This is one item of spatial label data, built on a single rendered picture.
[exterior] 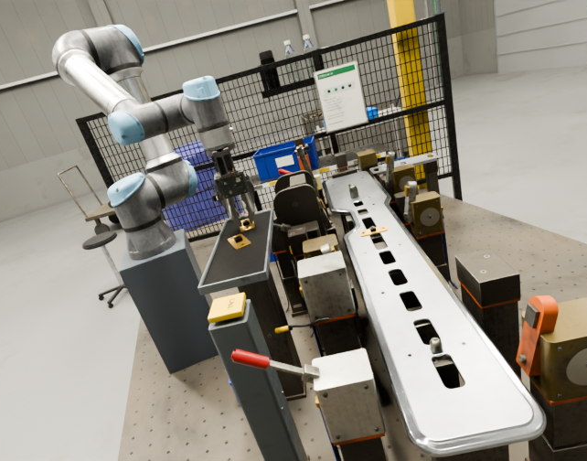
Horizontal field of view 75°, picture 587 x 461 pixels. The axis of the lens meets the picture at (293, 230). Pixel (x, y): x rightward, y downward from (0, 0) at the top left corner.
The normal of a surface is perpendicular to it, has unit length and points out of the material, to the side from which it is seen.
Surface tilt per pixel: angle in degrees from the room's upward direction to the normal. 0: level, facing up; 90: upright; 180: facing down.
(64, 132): 90
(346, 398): 90
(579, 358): 90
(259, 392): 90
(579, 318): 0
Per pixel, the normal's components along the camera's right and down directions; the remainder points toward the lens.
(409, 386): -0.26, -0.89
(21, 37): 0.28, 0.30
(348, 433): 0.02, 0.39
